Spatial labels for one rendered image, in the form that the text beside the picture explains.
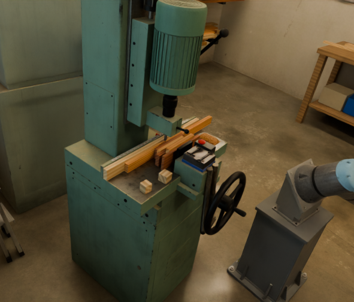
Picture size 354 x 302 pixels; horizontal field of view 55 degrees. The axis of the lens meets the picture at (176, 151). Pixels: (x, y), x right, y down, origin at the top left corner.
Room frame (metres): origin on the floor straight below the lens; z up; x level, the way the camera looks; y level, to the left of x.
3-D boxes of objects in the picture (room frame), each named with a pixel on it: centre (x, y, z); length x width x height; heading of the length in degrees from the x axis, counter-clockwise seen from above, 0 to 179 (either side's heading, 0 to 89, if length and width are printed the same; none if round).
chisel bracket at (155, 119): (1.25, 0.07, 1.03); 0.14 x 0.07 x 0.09; 57
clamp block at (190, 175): (1.11, -0.09, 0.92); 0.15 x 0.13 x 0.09; 147
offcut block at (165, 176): (1.03, 0.03, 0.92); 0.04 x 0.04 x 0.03; 61
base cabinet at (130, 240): (1.30, 0.16, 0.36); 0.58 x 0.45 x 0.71; 57
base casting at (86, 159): (1.30, 0.16, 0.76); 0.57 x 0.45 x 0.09; 57
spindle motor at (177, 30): (1.23, 0.06, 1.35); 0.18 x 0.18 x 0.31
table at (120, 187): (1.16, -0.02, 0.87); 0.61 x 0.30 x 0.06; 147
